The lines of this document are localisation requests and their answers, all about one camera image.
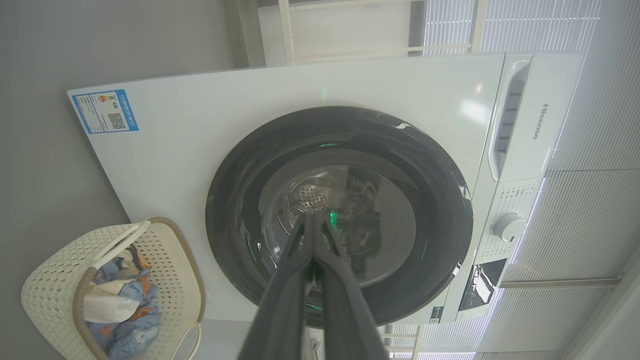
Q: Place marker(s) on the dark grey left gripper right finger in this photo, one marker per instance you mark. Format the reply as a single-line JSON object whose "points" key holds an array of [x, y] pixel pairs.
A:
{"points": [[347, 310]]}

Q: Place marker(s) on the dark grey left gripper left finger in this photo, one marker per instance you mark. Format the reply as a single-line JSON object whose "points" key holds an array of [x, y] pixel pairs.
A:
{"points": [[282, 300]]}

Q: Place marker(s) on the dark round washer door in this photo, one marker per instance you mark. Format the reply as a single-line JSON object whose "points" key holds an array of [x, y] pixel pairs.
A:
{"points": [[430, 200]]}

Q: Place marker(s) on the blue bear print garment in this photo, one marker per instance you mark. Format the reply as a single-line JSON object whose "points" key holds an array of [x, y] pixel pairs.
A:
{"points": [[135, 330]]}

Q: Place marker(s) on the black washing machine display panel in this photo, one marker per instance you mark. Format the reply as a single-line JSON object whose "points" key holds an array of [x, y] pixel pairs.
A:
{"points": [[481, 284]]}

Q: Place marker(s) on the white washing machine dial knob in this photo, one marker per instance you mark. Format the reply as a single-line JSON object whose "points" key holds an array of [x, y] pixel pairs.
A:
{"points": [[509, 227]]}

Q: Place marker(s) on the white front-load washing machine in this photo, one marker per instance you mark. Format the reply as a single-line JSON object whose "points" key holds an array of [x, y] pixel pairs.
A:
{"points": [[200, 130]]}

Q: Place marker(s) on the cream perforated laundry basket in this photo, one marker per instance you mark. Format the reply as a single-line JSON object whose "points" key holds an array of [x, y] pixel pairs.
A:
{"points": [[55, 280]]}

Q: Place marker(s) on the white detergent drawer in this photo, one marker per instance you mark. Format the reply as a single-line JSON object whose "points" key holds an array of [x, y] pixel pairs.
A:
{"points": [[510, 115]]}

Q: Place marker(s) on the blue energy label sticker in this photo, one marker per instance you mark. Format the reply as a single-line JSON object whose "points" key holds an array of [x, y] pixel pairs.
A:
{"points": [[105, 111]]}

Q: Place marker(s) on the white metal railing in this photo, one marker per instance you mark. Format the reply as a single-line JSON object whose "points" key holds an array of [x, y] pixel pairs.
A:
{"points": [[287, 30]]}

